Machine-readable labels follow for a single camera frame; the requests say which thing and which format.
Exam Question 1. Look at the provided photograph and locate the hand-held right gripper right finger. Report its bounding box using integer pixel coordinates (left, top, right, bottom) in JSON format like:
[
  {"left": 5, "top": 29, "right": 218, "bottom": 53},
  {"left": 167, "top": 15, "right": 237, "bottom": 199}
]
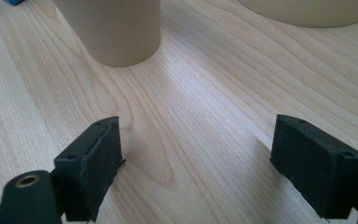
[{"left": 269, "top": 113, "right": 358, "bottom": 219}]

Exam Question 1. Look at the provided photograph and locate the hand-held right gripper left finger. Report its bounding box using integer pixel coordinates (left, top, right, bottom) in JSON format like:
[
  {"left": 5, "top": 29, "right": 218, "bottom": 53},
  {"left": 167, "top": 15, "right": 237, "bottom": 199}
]
[{"left": 53, "top": 116, "right": 127, "bottom": 223}]

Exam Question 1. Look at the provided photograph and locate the beige paper cup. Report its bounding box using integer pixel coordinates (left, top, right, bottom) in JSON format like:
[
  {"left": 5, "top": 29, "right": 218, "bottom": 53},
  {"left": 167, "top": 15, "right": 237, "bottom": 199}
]
[{"left": 52, "top": 0, "right": 162, "bottom": 68}]

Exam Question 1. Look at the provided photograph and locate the beige round bowl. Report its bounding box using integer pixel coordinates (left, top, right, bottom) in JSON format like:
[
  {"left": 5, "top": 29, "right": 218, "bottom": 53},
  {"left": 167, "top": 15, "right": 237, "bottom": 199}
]
[{"left": 236, "top": 0, "right": 358, "bottom": 29}]

